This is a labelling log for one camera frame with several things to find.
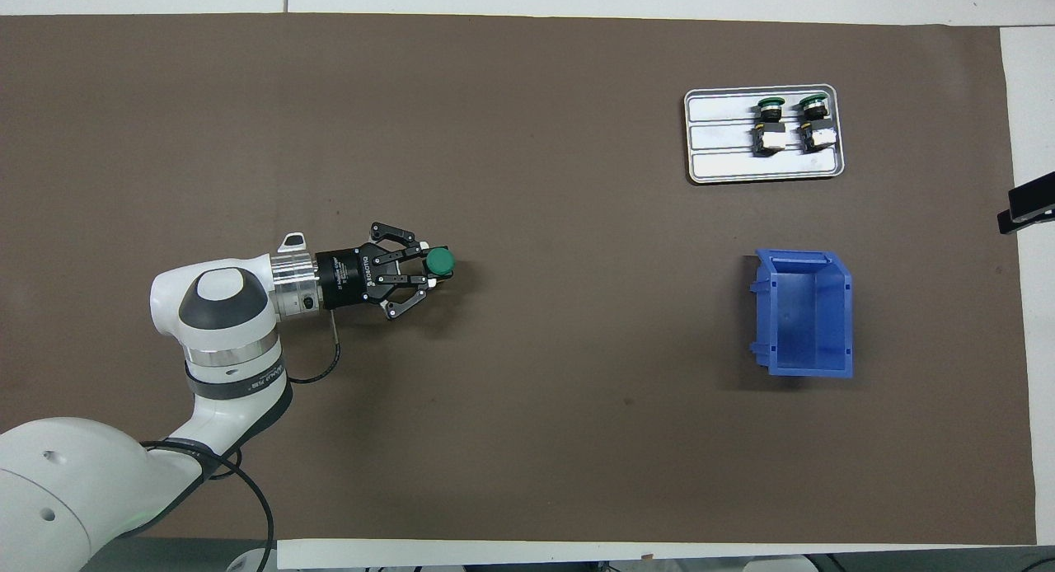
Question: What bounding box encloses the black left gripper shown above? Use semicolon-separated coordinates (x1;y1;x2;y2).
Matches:
316;221;436;322

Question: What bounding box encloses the green push button switch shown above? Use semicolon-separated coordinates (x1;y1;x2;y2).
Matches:
752;96;795;157
796;95;835;153
419;242;457;288

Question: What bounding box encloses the brown paper table mat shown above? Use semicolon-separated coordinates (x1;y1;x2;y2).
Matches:
0;13;1038;546

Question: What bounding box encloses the blue plastic storage bin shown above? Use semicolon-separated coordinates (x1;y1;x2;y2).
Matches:
748;249;854;379

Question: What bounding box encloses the silver metal tray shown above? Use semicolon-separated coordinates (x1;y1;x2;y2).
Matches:
683;84;846;185

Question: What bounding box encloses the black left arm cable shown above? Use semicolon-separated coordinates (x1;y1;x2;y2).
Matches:
140;308;343;572

